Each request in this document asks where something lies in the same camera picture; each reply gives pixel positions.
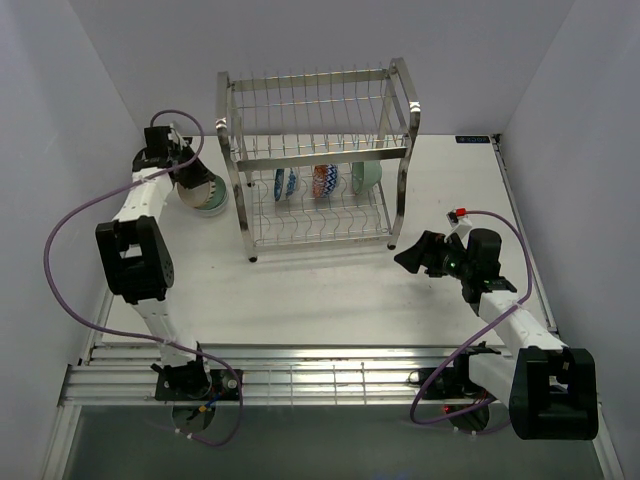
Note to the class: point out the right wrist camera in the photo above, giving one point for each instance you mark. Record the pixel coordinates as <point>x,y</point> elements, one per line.
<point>460,224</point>

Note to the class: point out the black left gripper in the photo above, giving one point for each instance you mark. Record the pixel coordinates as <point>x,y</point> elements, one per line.
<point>201,173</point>

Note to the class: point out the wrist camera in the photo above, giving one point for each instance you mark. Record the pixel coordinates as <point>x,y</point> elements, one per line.
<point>160,136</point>
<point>460,224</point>

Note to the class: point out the aluminium frame rail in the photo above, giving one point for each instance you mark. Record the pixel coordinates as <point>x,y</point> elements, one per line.
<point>121,374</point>

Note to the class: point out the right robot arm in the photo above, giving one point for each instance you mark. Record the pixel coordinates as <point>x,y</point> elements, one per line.
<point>548,387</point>

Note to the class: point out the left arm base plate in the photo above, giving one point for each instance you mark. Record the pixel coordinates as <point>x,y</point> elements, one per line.
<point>199,385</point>

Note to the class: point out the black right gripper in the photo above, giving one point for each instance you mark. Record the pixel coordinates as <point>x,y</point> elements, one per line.
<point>426,252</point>

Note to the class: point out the stainless steel dish rack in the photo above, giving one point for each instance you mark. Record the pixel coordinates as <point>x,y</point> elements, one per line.
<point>307,119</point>

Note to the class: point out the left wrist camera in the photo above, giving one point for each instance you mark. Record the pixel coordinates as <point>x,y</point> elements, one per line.
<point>160,136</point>

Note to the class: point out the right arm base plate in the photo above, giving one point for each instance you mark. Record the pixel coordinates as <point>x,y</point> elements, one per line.
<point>453,382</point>

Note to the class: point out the blue patterned white bowl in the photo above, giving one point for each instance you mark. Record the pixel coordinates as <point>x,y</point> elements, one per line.
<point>286,183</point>

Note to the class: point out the white ceramic bowl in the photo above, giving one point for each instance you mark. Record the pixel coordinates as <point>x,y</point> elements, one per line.
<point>213,208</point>

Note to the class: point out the pale green bowl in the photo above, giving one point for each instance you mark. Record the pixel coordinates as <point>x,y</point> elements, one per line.
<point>365,175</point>

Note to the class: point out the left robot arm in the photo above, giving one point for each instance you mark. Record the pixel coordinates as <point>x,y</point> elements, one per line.
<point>136,261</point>

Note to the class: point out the red blue zigzag bowl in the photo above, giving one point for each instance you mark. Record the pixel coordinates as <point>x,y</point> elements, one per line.
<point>325,180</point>

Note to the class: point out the light green ceramic bowl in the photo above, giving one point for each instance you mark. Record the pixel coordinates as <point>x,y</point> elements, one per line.
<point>212,194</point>

